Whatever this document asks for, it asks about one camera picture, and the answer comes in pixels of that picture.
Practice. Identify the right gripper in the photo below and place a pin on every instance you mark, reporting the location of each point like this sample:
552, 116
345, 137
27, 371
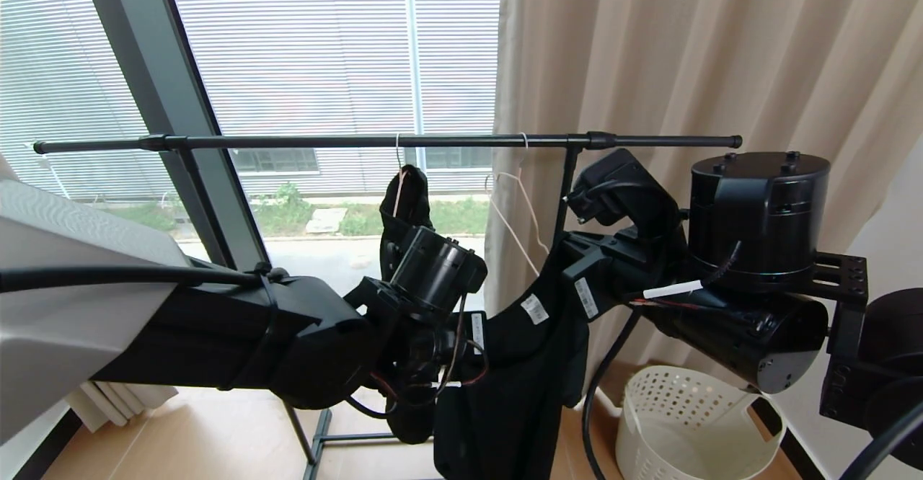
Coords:
620, 264

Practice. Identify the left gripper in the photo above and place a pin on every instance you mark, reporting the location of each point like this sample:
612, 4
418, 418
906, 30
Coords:
454, 350

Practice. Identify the black garment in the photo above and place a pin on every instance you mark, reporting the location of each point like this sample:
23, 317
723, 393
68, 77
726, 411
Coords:
512, 393

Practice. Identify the black shorts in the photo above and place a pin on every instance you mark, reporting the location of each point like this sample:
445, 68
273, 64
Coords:
407, 206

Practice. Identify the pink clothes hanger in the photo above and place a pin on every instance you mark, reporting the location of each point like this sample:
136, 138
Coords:
399, 177
515, 231

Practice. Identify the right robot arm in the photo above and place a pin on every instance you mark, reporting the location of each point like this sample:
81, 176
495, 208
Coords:
764, 235

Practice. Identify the white laundry basket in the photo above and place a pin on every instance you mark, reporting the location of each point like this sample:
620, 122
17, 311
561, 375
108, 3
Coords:
685, 422

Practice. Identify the black clothes rack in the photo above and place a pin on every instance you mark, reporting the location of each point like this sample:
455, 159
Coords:
288, 141

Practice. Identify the beige curtain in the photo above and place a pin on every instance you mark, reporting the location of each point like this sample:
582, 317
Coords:
721, 55
122, 404

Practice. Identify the window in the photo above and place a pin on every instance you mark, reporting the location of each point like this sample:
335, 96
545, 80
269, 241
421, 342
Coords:
303, 47

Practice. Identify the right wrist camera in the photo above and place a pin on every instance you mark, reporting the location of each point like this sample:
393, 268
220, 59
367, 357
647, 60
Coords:
620, 192

